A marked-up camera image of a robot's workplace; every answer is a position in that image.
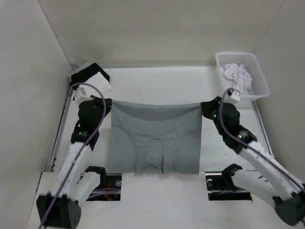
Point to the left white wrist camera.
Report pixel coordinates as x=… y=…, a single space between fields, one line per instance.
x=80 y=95

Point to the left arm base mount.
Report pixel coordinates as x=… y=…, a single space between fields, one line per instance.
x=108 y=190

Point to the pale pink tank top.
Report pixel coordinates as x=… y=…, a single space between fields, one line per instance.
x=239 y=75

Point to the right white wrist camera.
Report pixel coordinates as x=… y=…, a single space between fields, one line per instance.
x=232 y=96

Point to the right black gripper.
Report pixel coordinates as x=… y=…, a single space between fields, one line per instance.
x=207 y=106

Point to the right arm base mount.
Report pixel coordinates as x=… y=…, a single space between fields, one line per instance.
x=220 y=185

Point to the white plastic basket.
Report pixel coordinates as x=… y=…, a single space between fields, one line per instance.
x=259 y=88

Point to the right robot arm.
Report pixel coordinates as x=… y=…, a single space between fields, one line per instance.
x=281 y=190

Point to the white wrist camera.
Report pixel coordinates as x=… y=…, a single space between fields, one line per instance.
x=80 y=95
x=232 y=96

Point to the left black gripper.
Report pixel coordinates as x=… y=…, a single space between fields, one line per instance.
x=108 y=102

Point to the folded black tank top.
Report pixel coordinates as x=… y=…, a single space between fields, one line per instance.
x=86 y=71

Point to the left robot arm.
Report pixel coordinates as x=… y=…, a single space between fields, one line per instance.
x=60 y=207

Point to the grey tank top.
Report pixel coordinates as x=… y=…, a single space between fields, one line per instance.
x=155 y=138

